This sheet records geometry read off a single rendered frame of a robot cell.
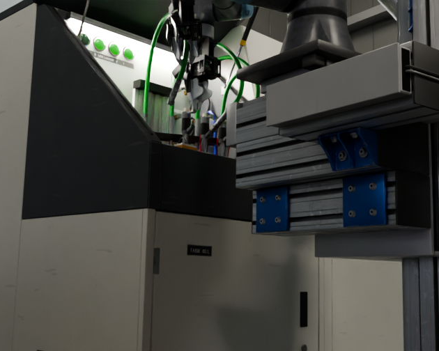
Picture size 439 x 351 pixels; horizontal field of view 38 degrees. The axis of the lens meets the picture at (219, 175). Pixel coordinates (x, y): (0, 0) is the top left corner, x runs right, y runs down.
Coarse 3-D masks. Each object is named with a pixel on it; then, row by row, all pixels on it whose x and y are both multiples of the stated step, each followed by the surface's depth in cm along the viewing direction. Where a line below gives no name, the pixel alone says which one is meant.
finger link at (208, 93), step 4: (200, 84) 194; (204, 84) 194; (204, 88) 194; (204, 92) 194; (208, 92) 192; (212, 92) 192; (200, 96) 194; (204, 96) 193; (208, 96) 192; (200, 100) 194; (204, 100) 193; (200, 104) 194
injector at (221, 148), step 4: (224, 124) 206; (220, 128) 206; (224, 128) 206; (220, 132) 205; (224, 132) 205; (220, 136) 205; (224, 136) 205; (220, 140) 205; (224, 140) 204; (220, 144) 205; (224, 144) 206; (220, 148) 205; (224, 148) 205; (220, 152) 205; (224, 152) 205; (224, 156) 205
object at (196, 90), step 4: (192, 80) 192; (196, 80) 191; (192, 84) 192; (196, 84) 191; (192, 88) 192; (196, 88) 191; (200, 88) 190; (192, 92) 191; (196, 92) 191; (200, 92) 190; (188, 96) 192; (192, 96) 191; (196, 96) 191; (192, 100) 191; (196, 100) 192; (192, 104) 192; (196, 104) 192; (196, 108) 192
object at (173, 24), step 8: (176, 0) 164; (184, 0) 168; (192, 0) 163; (184, 8) 166; (192, 8) 166; (176, 16) 169; (184, 16) 167; (192, 16) 167; (176, 24) 165; (184, 24) 166; (192, 24) 167; (200, 24) 168; (176, 32) 166; (184, 32) 169; (192, 32) 168; (200, 32) 170; (176, 40) 168; (192, 40) 169
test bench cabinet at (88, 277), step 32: (32, 224) 183; (64, 224) 171; (96, 224) 161; (128, 224) 152; (32, 256) 181; (64, 256) 169; (96, 256) 159; (128, 256) 150; (32, 288) 178; (64, 288) 167; (96, 288) 158; (128, 288) 149; (320, 288) 193; (32, 320) 176; (64, 320) 166; (96, 320) 156; (128, 320) 147; (320, 320) 191
